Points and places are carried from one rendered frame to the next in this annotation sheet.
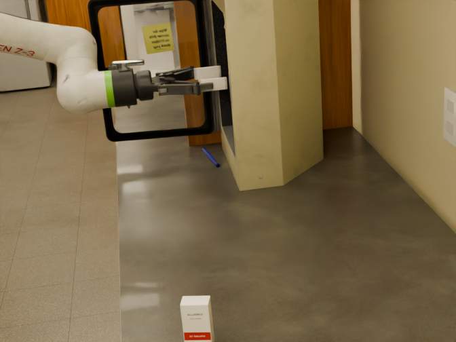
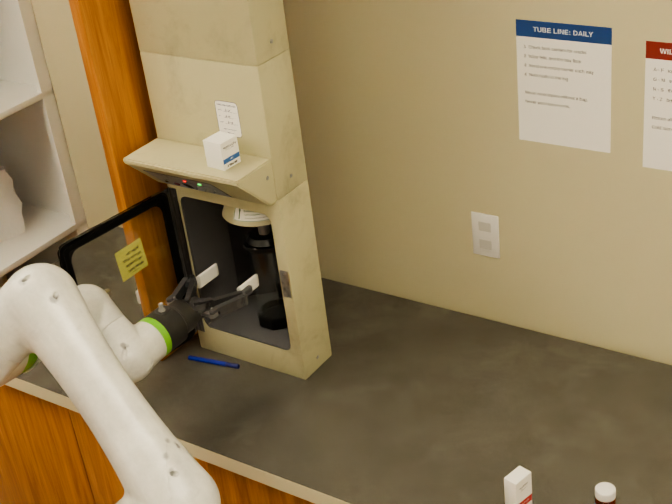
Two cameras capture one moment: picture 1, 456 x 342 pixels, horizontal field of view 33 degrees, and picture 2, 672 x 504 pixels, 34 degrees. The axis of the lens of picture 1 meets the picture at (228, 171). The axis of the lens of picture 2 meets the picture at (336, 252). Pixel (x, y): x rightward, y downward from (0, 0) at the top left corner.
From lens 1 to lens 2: 1.62 m
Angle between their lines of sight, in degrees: 42
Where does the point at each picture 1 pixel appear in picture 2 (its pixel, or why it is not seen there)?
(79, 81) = (140, 344)
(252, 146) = (309, 330)
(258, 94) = (308, 279)
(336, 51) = not seen: hidden behind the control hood
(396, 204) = (446, 325)
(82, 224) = not seen: outside the picture
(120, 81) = (172, 324)
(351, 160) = (342, 302)
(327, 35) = not seen: hidden behind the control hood
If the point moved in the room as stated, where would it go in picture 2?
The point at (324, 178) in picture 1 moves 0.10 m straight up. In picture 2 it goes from (352, 331) to (348, 297)
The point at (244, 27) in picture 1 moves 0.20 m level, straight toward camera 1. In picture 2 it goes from (293, 220) to (362, 244)
